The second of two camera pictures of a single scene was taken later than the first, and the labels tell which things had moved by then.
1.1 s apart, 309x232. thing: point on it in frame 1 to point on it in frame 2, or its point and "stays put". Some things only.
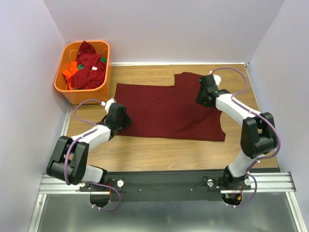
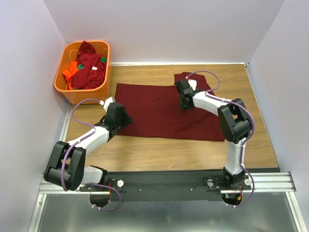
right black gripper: [199, 99] to [182, 106]
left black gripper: [127, 120] stays put
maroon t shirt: [169, 112] stays put
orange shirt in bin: [68, 74] stays put
